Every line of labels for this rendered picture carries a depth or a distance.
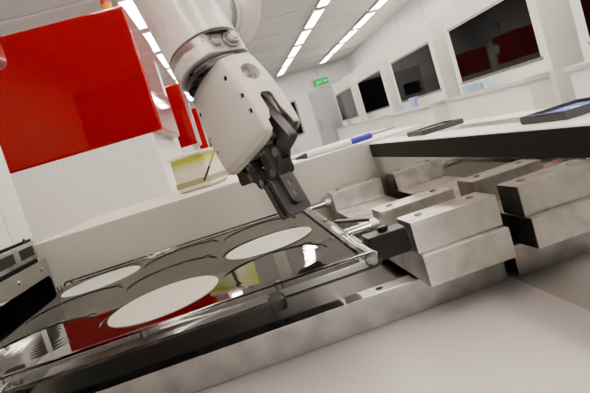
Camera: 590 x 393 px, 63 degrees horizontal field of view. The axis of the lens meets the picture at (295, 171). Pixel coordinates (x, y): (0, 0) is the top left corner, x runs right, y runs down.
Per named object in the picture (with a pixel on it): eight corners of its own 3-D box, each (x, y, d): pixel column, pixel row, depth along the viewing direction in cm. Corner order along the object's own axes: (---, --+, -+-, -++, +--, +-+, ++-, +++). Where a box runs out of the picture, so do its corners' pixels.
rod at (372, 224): (342, 244, 49) (339, 231, 49) (340, 241, 51) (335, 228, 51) (384, 230, 50) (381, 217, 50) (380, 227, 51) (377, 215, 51)
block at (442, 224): (418, 254, 41) (408, 220, 41) (404, 246, 44) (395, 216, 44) (503, 225, 42) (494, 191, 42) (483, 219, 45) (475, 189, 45)
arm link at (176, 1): (213, 78, 60) (155, 75, 52) (166, -5, 63) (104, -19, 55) (256, 32, 56) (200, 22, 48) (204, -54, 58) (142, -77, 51)
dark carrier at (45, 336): (-88, 416, 35) (-90, 408, 35) (69, 287, 69) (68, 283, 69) (360, 262, 39) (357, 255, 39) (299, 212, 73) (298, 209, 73)
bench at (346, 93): (362, 162, 1104) (337, 77, 1090) (344, 161, 1283) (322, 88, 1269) (406, 148, 1117) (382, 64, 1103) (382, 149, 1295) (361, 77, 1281)
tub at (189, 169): (177, 195, 89) (166, 160, 88) (197, 187, 96) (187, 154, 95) (212, 185, 86) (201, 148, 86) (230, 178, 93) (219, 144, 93)
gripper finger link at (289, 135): (298, 105, 46) (296, 159, 49) (247, 88, 51) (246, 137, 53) (290, 108, 45) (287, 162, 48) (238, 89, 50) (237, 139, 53)
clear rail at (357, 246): (370, 272, 37) (364, 255, 37) (300, 214, 74) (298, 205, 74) (386, 267, 37) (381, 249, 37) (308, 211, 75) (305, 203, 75)
